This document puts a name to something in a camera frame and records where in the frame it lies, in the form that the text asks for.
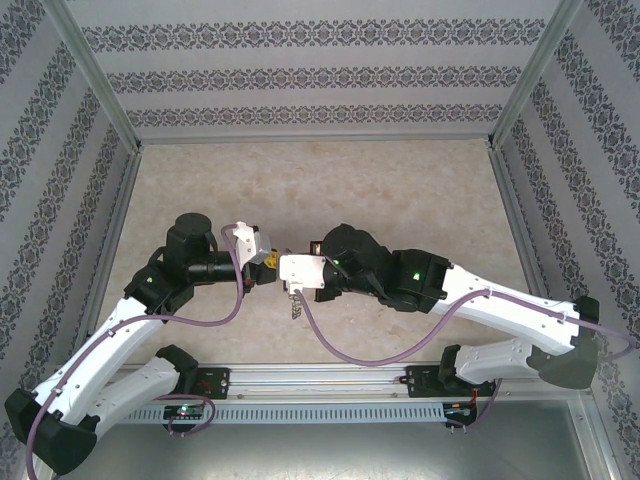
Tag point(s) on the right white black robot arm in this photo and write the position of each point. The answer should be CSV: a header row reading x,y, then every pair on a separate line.
x,y
500,305

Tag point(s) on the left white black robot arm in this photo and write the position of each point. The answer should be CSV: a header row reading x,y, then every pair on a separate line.
x,y
100,350

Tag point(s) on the circuit board with green light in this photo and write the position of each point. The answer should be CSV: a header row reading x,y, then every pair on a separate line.
x,y
184,411

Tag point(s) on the grey sheet metal panel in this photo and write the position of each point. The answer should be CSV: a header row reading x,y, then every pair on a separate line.
x,y
320,450

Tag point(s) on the aluminium mounting rail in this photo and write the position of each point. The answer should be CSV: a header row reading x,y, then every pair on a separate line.
x,y
310,382

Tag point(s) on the aluminium side frame rail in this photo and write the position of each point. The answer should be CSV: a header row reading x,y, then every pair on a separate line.
x,y
527,225
112,225

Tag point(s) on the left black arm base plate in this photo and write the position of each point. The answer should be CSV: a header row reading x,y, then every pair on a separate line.
x,y
215,382

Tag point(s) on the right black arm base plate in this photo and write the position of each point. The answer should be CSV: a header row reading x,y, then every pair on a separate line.
x,y
420,380

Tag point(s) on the aluminium frame post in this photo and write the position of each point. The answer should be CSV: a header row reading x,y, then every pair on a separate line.
x,y
532,75
95,75

